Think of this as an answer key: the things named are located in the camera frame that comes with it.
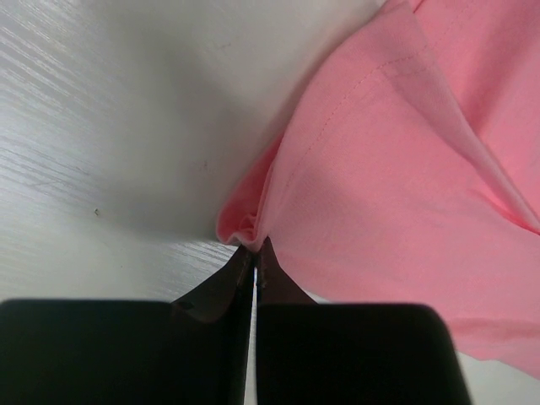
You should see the light pink t shirt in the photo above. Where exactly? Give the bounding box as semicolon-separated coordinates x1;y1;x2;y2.
216;1;539;376

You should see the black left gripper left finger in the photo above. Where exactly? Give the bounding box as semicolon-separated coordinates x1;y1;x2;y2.
1;248;254;404

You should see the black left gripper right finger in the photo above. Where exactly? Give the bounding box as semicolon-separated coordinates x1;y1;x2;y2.
256;240;471;404

